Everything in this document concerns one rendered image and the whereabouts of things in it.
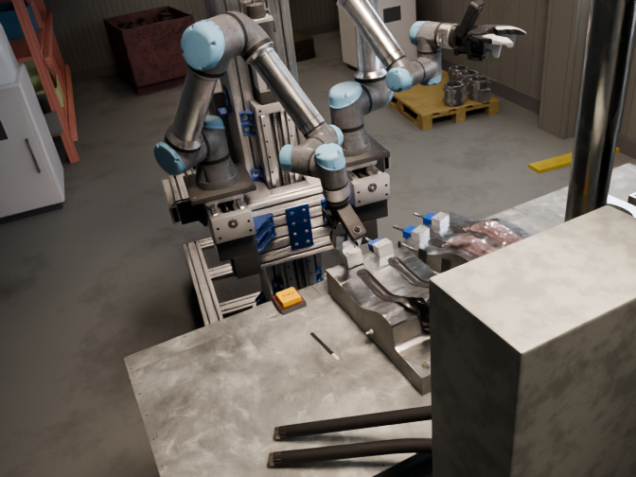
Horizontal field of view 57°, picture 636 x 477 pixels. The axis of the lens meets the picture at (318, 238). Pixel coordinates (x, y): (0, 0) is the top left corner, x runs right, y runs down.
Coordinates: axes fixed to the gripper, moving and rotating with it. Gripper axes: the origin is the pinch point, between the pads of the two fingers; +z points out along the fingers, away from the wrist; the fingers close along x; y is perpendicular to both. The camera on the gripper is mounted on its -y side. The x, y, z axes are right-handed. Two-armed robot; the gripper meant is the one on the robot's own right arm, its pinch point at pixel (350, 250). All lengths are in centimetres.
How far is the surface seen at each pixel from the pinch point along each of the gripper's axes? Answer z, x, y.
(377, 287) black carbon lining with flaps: 4.2, -0.3, -13.8
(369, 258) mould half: 5.6, -5.2, -1.3
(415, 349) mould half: 1.8, 4.3, -39.4
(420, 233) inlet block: 9.9, -26.4, 2.4
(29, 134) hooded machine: 64, 93, 301
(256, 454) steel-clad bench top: 1, 50, -43
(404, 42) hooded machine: 156, -268, 387
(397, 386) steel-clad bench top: 6.2, 12.5, -43.3
